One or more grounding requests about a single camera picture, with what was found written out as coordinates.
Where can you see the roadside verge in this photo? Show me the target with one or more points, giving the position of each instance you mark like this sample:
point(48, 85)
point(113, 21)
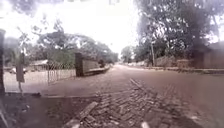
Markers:
point(186, 70)

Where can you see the row of tall trees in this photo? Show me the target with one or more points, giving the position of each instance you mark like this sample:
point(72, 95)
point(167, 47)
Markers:
point(173, 26)

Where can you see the wall with dark pillar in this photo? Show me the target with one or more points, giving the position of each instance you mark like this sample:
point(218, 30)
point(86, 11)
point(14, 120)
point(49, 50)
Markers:
point(79, 65)

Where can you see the red brick road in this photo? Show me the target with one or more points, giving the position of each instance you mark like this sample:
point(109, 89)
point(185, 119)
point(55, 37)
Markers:
point(140, 86)

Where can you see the bare dirt ground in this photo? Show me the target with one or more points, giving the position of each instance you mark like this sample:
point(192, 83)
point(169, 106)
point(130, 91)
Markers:
point(33, 111)

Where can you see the pale concrete driveway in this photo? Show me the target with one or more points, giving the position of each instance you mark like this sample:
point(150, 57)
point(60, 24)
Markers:
point(33, 85)

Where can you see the concrete kerb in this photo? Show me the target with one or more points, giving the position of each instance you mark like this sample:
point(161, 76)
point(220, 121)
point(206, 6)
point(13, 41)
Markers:
point(66, 96)

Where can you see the metal lattice gate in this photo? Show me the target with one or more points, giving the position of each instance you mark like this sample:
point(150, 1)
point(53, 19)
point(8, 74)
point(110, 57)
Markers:
point(60, 71)

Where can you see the utility pole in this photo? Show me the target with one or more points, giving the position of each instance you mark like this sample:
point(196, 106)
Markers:
point(152, 53)

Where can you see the brown boundary wall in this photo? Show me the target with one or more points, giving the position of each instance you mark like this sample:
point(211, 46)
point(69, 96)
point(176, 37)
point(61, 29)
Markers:
point(213, 58)

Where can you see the robot's own part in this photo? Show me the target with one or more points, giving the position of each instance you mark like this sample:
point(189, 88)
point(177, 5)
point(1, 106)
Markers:
point(144, 125)
point(75, 126)

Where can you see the dark pole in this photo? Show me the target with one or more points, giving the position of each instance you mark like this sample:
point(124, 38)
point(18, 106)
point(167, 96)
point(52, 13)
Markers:
point(1, 60)

